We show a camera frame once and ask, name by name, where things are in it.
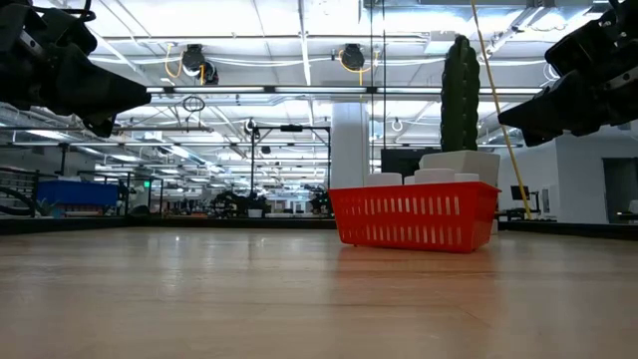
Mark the white building column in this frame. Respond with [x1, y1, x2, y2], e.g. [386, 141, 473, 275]
[331, 102, 371, 189]

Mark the black rectangular screen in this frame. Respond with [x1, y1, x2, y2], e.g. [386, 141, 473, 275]
[381, 147, 443, 186]

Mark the red plastic slotted basket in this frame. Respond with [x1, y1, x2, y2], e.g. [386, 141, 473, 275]
[327, 180, 502, 254]

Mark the yellow hanging cable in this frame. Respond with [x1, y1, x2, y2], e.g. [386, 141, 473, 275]
[470, 0, 532, 221]

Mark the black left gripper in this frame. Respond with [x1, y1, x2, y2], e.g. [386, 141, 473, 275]
[0, 4, 153, 139]

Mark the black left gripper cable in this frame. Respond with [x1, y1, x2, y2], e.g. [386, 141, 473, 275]
[47, 0, 97, 24]

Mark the black metal frame rig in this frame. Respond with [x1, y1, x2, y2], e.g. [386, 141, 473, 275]
[250, 124, 333, 200]

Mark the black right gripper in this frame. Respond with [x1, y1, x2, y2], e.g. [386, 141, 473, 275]
[497, 0, 638, 149]

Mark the small black monitor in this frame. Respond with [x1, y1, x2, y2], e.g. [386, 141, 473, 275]
[508, 184, 543, 221]

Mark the green cactus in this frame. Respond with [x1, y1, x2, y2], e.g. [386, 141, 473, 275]
[440, 34, 481, 154]

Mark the black ceiling cable reel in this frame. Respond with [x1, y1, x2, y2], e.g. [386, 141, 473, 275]
[180, 43, 219, 86]
[340, 43, 367, 72]

